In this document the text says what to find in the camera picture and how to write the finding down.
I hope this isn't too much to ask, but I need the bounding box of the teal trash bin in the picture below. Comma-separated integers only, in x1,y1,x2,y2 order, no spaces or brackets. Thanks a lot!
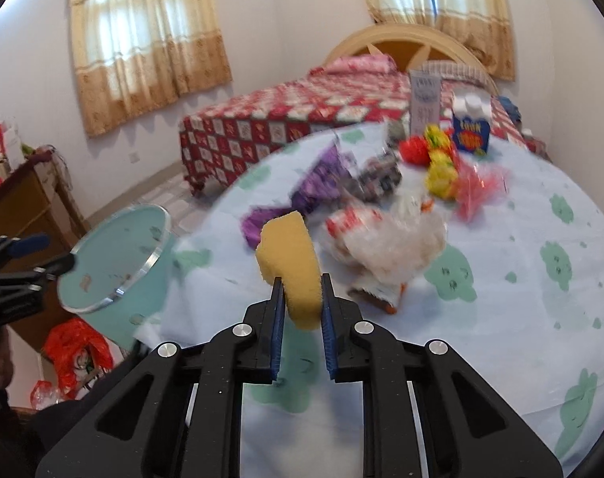
57,204,176,351

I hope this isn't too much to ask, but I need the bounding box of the clear plastic bag red print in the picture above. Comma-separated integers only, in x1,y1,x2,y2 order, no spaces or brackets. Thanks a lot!
324,191,446,314

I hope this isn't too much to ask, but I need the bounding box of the yellow sponge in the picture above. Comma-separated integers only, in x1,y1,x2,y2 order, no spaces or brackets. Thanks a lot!
255,212,323,330

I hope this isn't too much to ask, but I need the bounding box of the purple snack bag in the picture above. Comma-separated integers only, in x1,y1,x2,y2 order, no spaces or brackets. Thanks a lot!
240,143,356,249

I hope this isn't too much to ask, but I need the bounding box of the patterned wrapper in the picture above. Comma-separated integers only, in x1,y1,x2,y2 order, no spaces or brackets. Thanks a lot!
356,152,402,203

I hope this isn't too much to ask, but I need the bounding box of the pink plastic wrap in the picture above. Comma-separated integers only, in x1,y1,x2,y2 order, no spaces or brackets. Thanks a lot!
454,164,508,222

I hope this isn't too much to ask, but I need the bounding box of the left human hand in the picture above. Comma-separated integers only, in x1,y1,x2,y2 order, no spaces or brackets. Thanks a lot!
0,327,15,390

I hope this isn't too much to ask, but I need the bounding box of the wooden dresser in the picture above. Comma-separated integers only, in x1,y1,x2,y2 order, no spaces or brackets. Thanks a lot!
0,150,82,351

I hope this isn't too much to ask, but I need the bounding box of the red plastic bag on floor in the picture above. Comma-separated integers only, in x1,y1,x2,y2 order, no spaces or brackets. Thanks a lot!
30,317,114,410

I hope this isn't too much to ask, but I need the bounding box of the white carton box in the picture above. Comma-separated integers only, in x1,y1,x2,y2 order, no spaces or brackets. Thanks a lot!
3,121,25,172

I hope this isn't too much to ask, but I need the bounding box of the cloud pattern tablecloth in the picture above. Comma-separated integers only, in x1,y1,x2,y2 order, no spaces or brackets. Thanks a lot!
138,125,604,477

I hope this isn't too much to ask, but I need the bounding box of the left beige curtain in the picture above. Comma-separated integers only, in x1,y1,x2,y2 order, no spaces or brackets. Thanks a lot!
68,0,232,137

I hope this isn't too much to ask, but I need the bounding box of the blue drink carton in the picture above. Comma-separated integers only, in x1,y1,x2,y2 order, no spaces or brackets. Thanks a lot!
452,88,493,155

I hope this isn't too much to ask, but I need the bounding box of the bed with red quilt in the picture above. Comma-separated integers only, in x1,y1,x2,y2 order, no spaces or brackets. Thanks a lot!
178,66,547,196

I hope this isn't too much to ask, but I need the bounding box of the tall white milk carton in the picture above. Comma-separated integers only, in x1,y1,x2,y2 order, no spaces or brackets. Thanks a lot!
409,70,441,136

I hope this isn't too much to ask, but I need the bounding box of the pink pillow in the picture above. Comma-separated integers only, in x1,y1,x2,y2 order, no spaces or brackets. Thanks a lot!
323,54,397,74

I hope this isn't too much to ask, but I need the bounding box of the plaid pillow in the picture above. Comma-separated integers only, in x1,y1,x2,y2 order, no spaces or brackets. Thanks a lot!
420,59,491,88

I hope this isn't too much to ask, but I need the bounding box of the wooden bed headboard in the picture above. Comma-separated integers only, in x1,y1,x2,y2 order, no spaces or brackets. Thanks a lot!
323,24,487,74

